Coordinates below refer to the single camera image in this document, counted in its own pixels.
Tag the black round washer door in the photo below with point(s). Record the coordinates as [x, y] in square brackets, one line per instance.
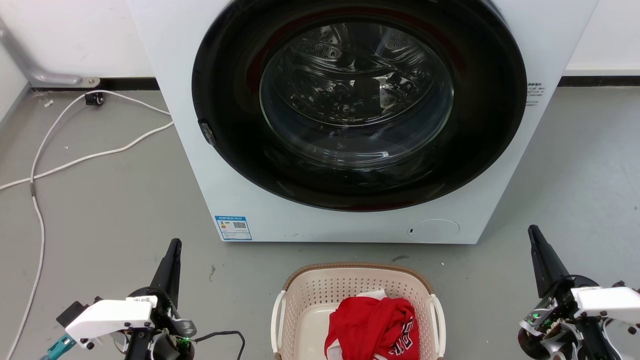
[480, 125]

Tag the white front-load washing machine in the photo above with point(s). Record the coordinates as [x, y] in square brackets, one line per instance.
[350, 227]

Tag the blue energy label sticker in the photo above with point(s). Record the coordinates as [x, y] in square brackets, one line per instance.
[233, 228]

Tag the black text warning sticker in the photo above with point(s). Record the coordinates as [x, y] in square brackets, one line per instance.
[534, 94]

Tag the small black floor fitting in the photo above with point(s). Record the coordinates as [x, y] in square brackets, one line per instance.
[94, 98]

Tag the cream plastic laundry basket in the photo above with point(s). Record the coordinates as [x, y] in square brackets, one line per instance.
[310, 300]

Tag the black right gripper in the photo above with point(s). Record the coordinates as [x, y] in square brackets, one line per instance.
[555, 315]

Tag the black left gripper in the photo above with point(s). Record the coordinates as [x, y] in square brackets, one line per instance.
[165, 320]

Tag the grey drain pipe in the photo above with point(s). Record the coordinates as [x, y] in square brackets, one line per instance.
[25, 62]

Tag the round white filter cover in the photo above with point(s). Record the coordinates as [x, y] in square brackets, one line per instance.
[433, 231]

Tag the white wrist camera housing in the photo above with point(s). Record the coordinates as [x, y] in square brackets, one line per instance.
[110, 317]
[607, 301]

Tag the white garment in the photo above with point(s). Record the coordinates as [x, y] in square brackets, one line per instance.
[374, 293]

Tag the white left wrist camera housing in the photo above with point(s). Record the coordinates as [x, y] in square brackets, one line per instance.
[110, 317]

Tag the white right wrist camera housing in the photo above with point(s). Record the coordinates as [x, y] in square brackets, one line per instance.
[607, 301]

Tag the red sports jersey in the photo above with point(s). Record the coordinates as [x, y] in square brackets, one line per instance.
[370, 327]

